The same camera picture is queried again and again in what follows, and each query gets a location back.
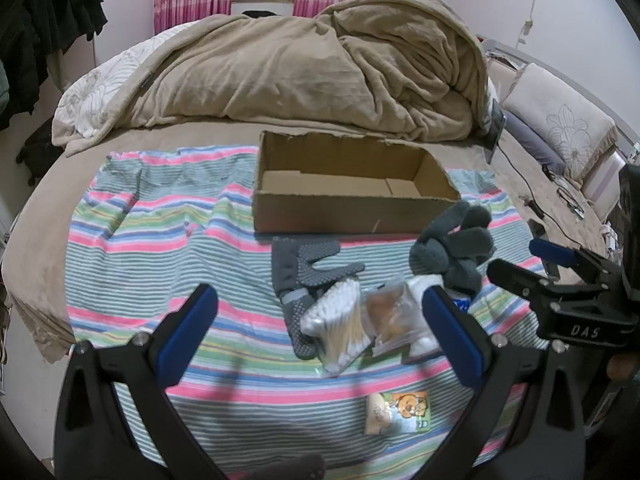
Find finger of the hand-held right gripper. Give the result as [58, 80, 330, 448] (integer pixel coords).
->
[529, 238, 610, 283]
[487, 258, 568, 311]

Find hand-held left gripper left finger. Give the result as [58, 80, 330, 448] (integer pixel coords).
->
[52, 282, 226, 480]

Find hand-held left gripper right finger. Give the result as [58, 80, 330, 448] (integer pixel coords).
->
[405, 285, 588, 480]

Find white plastic packet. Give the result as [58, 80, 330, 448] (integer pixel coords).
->
[404, 277, 472, 362]

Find dark grey plush gloves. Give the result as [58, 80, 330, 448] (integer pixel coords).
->
[409, 201, 497, 295]

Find clear bag of brown snack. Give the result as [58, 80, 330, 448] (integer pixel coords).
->
[361, 280, 426, 358]

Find small cartoon print packet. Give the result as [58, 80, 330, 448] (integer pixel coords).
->
[364, 391, 431, 436]

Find bag of cotton swabs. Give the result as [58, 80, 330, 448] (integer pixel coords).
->
[299, 280, 376, 378]

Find grey dotted grip glove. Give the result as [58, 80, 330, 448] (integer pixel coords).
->
[271, 236, 366, 360]

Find cardboard box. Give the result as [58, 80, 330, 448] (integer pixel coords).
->
[252, 131, 462, 235]

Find person's right hand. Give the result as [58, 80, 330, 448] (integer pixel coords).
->
[606, 350, 640, 386]

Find striped pastel cloth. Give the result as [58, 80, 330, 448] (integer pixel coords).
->
[65, 146, 551, 480]

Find grey blue pillow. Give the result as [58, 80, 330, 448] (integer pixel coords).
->
[505, 110, 566, 176]

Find dark tablet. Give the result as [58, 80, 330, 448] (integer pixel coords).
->
[484, 100, 507, 163]

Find cream floral pillow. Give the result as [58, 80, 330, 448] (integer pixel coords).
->
[501, 62, 620, 183]

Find bed with beige sheet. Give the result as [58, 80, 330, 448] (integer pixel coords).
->
[0, 25, 621, 366]

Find metal bed headboard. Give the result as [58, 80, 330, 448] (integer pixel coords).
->
[477, 35, 640, 161]

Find beige plush blanket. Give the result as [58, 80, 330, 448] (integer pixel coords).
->
[52, 0, 488, 142]

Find hanging dark clothes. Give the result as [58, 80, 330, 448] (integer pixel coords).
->
[0, 0, 108, 131]

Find black cable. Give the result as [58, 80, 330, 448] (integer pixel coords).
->
[495, 145, 601, 241]

